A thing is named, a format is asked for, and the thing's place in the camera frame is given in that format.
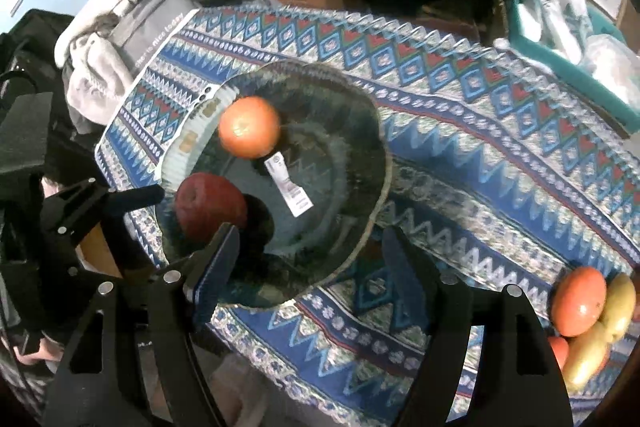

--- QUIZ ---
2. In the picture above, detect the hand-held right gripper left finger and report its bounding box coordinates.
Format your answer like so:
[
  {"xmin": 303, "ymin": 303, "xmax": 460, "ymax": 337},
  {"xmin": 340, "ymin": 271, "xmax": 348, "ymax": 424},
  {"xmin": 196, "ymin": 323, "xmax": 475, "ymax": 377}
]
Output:
[{"xmin": 42, "ymin": 223, "xmax": 241, "ymax": 427}]

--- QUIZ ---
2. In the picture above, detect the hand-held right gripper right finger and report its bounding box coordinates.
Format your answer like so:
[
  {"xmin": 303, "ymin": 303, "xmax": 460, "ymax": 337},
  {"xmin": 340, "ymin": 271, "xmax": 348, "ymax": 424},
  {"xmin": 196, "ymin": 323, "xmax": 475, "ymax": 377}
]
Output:
[{"xmin": 382, "ymin": 227, "xmax": 576, "ymax": 427}]

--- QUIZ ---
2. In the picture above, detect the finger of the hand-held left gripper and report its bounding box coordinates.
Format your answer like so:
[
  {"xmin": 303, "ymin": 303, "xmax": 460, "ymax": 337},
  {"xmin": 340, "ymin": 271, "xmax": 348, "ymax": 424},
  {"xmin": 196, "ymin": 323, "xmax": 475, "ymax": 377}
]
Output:
[{"xmin": 40, "ymin": 178, "xmax": 166, "ymax": 253}]

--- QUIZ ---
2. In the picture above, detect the red apple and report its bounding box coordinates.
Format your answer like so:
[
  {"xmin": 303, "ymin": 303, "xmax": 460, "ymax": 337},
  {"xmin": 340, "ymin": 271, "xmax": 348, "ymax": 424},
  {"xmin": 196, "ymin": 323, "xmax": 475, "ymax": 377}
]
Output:
[{"xmin": 174, "ymin": 173, "xmax": 249, "ymax": 244}]

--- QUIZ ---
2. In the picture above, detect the orange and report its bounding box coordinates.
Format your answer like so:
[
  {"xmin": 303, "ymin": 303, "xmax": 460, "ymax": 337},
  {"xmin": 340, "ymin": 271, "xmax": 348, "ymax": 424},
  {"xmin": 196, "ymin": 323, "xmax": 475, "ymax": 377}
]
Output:
[
  {"xmin": 547, "ymin": 335, "xmax": 571, "ymax": 370},
  {"xmin": 551, "ymin": 266, "xmax": 608, "ymax": 338},
  {"xmin": 218, "ymin": 96, "xmax": 282, "ymax": 159}
]

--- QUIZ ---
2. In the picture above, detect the dark glass bowl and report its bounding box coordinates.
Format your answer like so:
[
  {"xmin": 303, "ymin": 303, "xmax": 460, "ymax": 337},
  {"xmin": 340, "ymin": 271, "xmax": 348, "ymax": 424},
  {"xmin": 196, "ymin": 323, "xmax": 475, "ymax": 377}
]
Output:
[{"xmin": 156, "ymin": 61, "xmax": 392, "ymax": 309}]

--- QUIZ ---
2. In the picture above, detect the yellow-green apple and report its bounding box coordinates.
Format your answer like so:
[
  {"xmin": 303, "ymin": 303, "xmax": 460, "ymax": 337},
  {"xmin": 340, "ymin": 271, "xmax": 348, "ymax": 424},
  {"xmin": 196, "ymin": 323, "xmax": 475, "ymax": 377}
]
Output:
[{"xmin": 598, "ymin": 272, "xmax": 638, "ymax": 344}]

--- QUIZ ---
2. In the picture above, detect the person's left hand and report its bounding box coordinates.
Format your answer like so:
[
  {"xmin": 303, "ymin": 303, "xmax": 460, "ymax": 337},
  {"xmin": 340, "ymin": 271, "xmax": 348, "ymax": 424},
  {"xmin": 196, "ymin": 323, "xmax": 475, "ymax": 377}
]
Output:
[{"xmin": 16, "ymin": 335, "xmax": 64, "ymax": 365}]

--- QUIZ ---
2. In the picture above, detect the black bag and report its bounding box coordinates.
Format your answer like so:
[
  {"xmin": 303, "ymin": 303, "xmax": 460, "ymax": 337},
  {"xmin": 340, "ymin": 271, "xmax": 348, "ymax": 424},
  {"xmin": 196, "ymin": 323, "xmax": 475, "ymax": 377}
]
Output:
[{"xmin": 0, "ymin": 9, "xmax": 76, "ymax": 94}]

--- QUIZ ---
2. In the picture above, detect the grey clothes pile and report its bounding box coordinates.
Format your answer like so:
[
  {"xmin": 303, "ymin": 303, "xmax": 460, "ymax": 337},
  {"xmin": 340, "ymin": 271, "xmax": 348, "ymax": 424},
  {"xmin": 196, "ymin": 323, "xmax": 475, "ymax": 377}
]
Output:
[{"xmin": 55, "ymin": 0, "xmax": 266, "ymax": 138}]

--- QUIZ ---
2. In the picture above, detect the blue patterned blanket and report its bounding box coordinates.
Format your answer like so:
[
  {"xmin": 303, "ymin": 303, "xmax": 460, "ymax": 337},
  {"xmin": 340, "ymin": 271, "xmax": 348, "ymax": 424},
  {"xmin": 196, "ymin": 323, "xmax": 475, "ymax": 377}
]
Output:
[{"xmin": 95, "ymin": 4, "xmax": 640, "ymax": 423}]

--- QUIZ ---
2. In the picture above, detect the grey fabric bag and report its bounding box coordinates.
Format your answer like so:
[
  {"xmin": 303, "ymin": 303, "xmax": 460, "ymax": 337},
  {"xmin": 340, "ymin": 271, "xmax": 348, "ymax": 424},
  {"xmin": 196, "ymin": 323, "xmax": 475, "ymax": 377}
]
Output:
[{"xmin": 112, "ymin": 0, "xmax": 198, "ymax": 75}]

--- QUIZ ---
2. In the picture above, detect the teal plastic basket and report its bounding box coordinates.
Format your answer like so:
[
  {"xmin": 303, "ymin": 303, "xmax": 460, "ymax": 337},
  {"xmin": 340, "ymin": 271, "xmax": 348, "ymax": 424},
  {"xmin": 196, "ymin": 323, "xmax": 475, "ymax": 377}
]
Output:
[{"xmin": 502, "ymin": 0, "xmax": 640, "ymax": 138}]

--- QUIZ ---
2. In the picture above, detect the clear plastic bag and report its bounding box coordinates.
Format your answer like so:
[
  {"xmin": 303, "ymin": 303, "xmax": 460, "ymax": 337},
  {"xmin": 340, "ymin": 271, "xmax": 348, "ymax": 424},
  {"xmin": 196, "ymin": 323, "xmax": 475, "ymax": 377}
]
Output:
[{"xmin": 579, "ymin": 33, "xmax": 640, "ymax": 84}]

